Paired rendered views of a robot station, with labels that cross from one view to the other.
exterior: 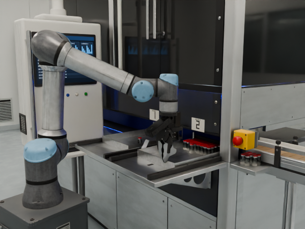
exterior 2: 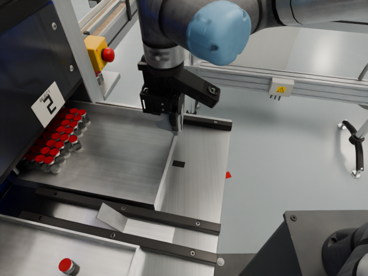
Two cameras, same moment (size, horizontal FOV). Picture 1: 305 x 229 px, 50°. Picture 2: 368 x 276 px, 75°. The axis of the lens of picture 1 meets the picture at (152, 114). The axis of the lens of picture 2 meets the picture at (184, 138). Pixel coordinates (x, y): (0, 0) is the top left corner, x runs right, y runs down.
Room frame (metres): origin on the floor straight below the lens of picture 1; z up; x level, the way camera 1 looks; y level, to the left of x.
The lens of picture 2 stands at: (1.55, 0.27, 1.37)
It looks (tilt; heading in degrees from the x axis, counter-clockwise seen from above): 50 degrees down; 229
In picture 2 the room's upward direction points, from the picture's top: straight up
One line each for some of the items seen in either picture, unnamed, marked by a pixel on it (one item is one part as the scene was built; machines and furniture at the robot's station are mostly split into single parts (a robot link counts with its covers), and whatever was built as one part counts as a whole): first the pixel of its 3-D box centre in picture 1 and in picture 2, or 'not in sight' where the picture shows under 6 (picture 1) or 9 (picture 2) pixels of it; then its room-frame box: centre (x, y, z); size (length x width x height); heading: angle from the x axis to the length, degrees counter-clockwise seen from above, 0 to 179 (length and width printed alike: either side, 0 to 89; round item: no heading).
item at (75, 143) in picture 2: (191, 148); (75, 144); (1.51, -0.19, 0.91); 0.02 x 0.02 x 0.05
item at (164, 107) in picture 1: (168, 107); (164, 51); (1.32, -0.06, 1.14); 0.08 x 0.08 x 0.05
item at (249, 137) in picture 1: (244, 139); (92, 53); (1.34, -0.39, 0.99); 0.08 x 0.07 x 0.07; 127
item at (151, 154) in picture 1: (183, 152); (103, 147); (1.46, -0.14, 0.90); 0.34 x 0.26 x 0.04; 128
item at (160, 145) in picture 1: (165, 150); (167, 125); (1.33, -0.06, 0.95); 0.06 x 0.03 x 0.09; 127
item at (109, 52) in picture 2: (238, 140); (107, 55); (1.31, -0.35, 0.99); 0.04 x 0.04 x 0.04; 37
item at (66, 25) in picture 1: (61, 81); not in sight; (2.06, 0.58, 1.19); 0.50 x 0.19 x 0.78; 127
